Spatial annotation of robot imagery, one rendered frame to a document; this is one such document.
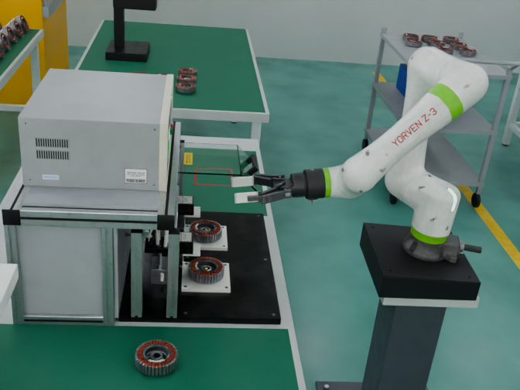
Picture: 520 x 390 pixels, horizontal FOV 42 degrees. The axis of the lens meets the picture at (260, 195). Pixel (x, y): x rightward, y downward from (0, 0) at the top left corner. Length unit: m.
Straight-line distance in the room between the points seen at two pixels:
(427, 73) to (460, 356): 1.58
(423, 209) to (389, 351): 0.55
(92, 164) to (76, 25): 5.57
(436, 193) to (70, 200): 1.12
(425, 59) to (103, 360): 1.28
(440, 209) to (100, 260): 1.06
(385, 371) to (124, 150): 1.26
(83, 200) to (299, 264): 2.03
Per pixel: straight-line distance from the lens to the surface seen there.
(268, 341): 1.97
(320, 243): 3.93
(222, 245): 2.31
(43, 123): 1.88
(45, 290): 1.98
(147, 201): 1.87
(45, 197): 1.90
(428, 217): 2.25
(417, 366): 2.56
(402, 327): 2.43
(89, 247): 1.88
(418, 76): 2.19
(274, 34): 7.37
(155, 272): 2.11
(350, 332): 3.29
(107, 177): 1.92
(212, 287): 2.11
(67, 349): 1.94
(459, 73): 2.08
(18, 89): 5.73
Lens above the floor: 1.99
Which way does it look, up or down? 27 degrees down
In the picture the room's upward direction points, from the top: 5 degrees clockwise
